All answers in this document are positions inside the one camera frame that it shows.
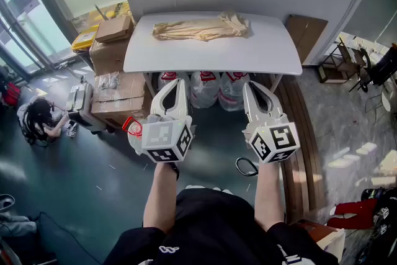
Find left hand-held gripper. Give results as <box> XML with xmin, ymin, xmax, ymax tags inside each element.
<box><xmin>141</xmin><ymin>78</ymin><xmax>197</xmax><ymax>164</ymax></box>

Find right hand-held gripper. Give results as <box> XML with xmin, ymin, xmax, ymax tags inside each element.
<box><xmin>241</xmin><ymin>81</ymin><xmax>301</xmax><ymax>164</ymax></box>

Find beige cloth trousers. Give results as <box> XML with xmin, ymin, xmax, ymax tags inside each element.
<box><xmin>151</xmin><ymin>10</ymin><xmax>251</xmax><ymax>42</ymax></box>

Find person's left forearm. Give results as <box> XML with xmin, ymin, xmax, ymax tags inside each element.
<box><xmin>142</xmin><ymin>161</ymin><xmax>181</xmax><ymax>235</ymax></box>

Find person's right forearm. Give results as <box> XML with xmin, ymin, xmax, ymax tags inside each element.
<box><xmin>254</xmin><ymin>160</ymin><xmax>287</xmax><ymax>232</ymax></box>

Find clear water jug red label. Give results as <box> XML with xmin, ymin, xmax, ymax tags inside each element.
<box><xmin>189</xmin><ymin>71</ymin><xmax>221</xmax><ymax>109</ymax></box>
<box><xmin>158</xmin><ymin>71</ymin><xmax>191</xmax><ymax>103</ymax></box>
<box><xmin>218</xmin><ymin>71</ymin><xmax>251</xmax><ymax>112</ymax></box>

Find stack of wooden planks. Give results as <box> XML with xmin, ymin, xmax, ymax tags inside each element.
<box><xmin>272</xmin><ymin>74</ymin><xmax>327</xmax><ymax>225</ymax></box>

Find large cardboard box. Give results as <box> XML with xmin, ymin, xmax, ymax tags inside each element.
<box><xmin>89</xmin><ymin>38</ymin><xmax>131</xmax><ymax>76</ymax></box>

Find flat cardboard sheet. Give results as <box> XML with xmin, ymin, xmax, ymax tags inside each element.
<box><xmin>285</xmin><ymin>14</ymin><xmax>329</xmax><ymax>66</ymax></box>

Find wooden chair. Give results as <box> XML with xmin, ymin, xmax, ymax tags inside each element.
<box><xmin>318</xmin><ymin>37</ymin><xmax>367</xmax><ymax>85</ymax></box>

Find silver suitcase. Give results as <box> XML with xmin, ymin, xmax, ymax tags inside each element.
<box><xmin>65</xmin><ymin>83</ymin><xmax>108</xmax><ymax>135</ymax></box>

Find small cardboard box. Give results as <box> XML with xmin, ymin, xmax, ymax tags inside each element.
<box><xmin>94</xmin><ymin>15</ymin><xmax>135</xmax><ymax>43</ymax></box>

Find yellow plastic bin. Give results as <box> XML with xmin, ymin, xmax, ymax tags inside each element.
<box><xmin>70</xmin><ymin>24</ymin><xmax>100</xmax><ymax>52</ymax></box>

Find thin metal rod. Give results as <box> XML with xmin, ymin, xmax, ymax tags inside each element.
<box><xmin>94</xmin><ymin>4</ymin><xmax>110</xmax><ymax>22</ymax></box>

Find black chair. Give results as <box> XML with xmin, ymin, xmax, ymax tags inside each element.
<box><xmin>349</xmin><ymin>43</ymin><xmax>397</xmax><ymax>94</ymax></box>

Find person's black shirt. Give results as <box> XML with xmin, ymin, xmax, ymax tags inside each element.
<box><xmin>104</xmin><ymin>187</ymin><xmax>339</xmax><ymax>265</ymax></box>

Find red bag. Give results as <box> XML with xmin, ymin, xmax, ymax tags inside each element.
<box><xmin>326</xmin><ymin>198</ymin><xmax>378</xmax><ymax>230</ymax></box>
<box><xmin>1</xmin><ymin>81</ymin><xmax>22</xmax><ymax>107</ymax></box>

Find open cardboard box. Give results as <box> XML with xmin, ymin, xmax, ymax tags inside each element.
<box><xmin>297</xmin><ymin>218</ymin><xmax>347</xmax><ymax>262</ymax></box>

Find grey waist pouch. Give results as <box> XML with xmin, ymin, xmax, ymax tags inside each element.
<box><xmin>275</xmin><ymin>244</ymin><xmax>304</xmax><ymax>265</ymax></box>

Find grey shoe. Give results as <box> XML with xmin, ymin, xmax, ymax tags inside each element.
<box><xmin>0</xmin><ymin>194</ymin><xmax>16</xmax><ymax>212</ymax></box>

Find black cable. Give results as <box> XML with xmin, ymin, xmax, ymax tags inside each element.
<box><xmin>235</xmin><ymin>157</ymin><xmax>259</xmax><ymax>177</ymax></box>

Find wire frame stool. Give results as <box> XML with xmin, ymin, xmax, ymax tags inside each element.
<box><xmin>365</xmin><ymin>83</ymin><xmax>392</xmax><ymax>125</ymax></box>

